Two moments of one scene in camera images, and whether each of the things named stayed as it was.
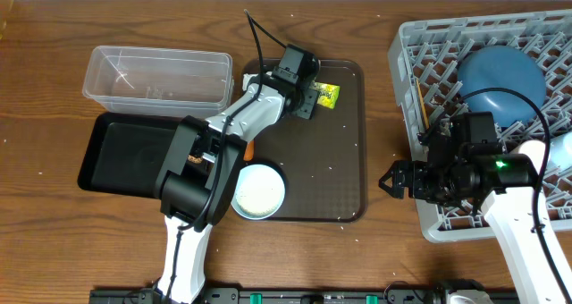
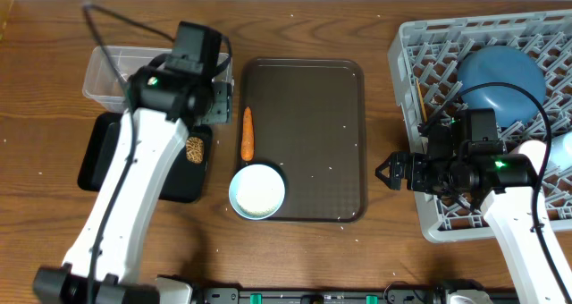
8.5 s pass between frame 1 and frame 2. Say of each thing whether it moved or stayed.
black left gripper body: moved
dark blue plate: stayed
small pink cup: stayed
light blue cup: stayed
